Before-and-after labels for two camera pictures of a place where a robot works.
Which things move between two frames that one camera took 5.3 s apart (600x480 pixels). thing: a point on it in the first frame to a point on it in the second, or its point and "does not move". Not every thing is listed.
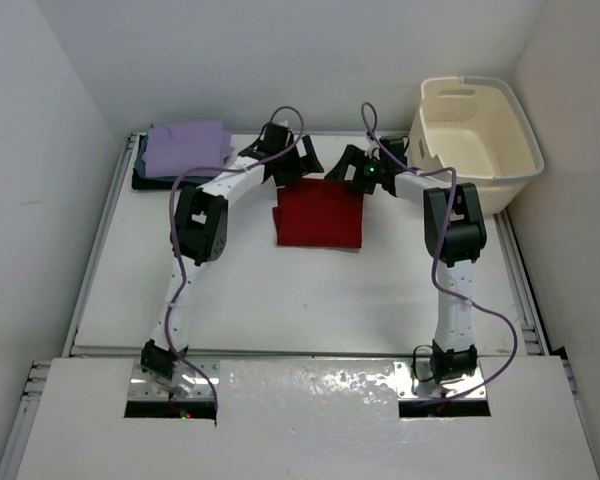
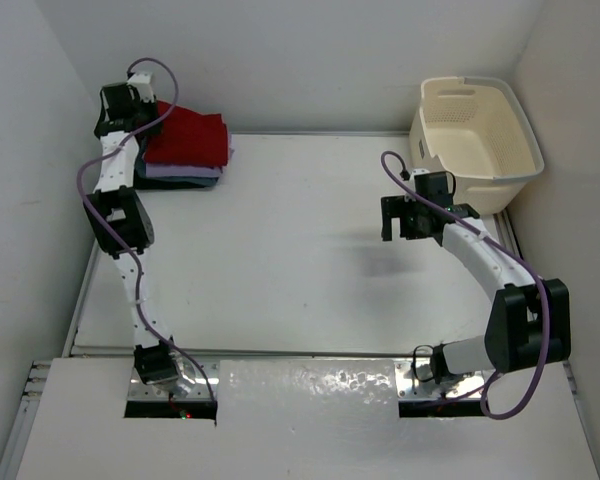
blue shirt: (140, 166) does not move
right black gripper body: (368, 170) to (409, 213)
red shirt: (319, 213) to (187, 138)
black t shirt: (145, 184) does not move
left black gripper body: (292, 166) to (146, 112)
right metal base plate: (414, 380) does not move
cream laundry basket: (481, 129) does not move
